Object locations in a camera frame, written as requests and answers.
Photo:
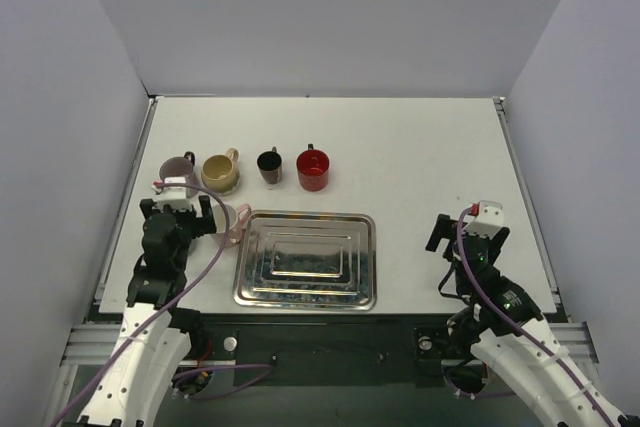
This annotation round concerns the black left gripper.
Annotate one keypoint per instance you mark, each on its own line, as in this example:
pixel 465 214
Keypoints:
pixel 184 225

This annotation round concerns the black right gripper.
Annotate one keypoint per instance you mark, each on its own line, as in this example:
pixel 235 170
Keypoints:
pixel 470 236

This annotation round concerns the lilac mug black handle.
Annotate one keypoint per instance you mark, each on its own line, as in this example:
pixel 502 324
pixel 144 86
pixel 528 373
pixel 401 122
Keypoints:
pixel 180 166

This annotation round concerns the pink faceted mug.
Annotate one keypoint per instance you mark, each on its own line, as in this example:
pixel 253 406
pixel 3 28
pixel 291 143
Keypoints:
pixel 230 224

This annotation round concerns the beige round mug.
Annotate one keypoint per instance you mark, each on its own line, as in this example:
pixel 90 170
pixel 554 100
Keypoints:
pixel 220 173

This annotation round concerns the brown glazed mug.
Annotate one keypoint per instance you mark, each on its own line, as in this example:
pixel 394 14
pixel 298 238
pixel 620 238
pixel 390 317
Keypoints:
pixel 269 164

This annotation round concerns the red mug black handle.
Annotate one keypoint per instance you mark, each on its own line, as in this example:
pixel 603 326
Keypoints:
pixel 312 167

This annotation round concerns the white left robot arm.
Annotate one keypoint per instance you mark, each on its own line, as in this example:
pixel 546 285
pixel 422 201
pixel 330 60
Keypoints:
pixel 155 334

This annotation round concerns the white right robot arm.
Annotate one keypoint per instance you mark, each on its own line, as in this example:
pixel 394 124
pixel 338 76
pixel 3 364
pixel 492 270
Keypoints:
pixel 501 326

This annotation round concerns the shiny steel tray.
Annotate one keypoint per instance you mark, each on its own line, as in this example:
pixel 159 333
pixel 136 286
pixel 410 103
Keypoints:
pixel 307 260

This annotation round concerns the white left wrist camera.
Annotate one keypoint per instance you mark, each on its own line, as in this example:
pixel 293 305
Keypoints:
pixel 173 193

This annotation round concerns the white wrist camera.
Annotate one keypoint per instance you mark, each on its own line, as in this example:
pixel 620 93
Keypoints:
pixel 486 219
pixel 173 193

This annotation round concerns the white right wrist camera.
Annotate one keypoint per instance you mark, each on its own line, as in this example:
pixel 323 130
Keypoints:
pixel 486 219

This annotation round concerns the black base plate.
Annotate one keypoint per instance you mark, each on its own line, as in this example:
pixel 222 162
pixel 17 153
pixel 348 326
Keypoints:
pixel 336 350

